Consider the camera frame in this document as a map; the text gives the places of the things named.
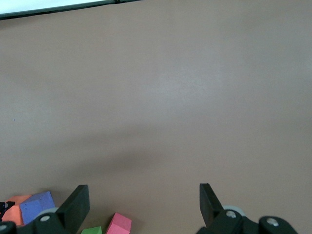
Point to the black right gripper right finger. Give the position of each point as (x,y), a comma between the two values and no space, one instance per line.
(210,207)

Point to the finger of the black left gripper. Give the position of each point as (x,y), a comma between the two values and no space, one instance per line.
(6,206)

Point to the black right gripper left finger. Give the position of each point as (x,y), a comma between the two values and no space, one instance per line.
(73,209)

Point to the orange foam cube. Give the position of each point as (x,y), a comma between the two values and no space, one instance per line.
(14,213)

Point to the purple foam cube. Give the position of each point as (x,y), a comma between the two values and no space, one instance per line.
(36,207)

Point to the green foam cube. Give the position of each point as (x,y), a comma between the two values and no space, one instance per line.
(92,230)

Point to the red foam cube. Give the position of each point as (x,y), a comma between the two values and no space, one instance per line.
(119,224)

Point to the brown table cover sheet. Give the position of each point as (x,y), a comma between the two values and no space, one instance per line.
(170,97)

